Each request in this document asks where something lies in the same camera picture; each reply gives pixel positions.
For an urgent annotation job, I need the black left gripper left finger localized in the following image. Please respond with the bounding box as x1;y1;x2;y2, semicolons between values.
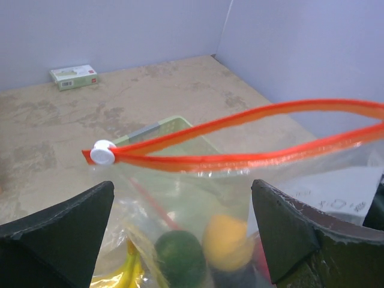
1;181;115;287

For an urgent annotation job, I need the pale green plastic basket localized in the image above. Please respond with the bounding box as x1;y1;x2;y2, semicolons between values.
113;116;223;157

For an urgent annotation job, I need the yellow banana bunch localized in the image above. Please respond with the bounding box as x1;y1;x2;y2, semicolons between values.
90;236;157;287

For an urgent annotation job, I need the small white green box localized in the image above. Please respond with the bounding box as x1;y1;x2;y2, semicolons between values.
49;64;99;91

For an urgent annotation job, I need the clear zip bag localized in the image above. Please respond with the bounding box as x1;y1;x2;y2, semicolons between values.
81;97;384;288

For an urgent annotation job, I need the green orange mango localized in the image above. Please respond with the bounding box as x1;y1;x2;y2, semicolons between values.
154;230;206;287

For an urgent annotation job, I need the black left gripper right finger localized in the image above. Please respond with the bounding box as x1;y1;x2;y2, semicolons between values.
251;179;383;287

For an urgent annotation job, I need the red apple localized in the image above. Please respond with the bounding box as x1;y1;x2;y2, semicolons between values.
253;236;271;281

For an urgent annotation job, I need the orange fruit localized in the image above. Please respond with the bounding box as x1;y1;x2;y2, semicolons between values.
202;214;254;272

